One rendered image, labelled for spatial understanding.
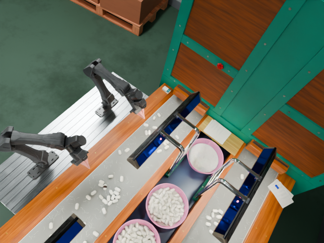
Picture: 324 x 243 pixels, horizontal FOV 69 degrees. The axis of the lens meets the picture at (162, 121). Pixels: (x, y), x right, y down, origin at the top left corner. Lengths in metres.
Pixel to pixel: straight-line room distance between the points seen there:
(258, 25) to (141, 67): 1.96
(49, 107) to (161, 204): 1.69
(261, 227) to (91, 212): 1.05
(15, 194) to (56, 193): 0.27
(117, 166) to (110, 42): 2.08
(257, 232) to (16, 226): 1.39
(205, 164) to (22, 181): 1.19
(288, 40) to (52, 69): 2.48
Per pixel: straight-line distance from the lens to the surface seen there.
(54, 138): 1.35
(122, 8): 3.41
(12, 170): 1.78
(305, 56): 1.35
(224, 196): 1.69
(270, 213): 1.79
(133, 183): 1.56
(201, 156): 1.73
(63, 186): 1.56
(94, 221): 1.52
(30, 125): 2.69
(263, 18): 1.33
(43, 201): 1.56
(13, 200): 1.72
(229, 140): 1.82
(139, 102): 1.48
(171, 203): 1.57
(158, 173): 1.57
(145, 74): 3.00
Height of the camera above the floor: 2.24
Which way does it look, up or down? 58 degrees down
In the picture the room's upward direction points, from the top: 19 degrees clockwise
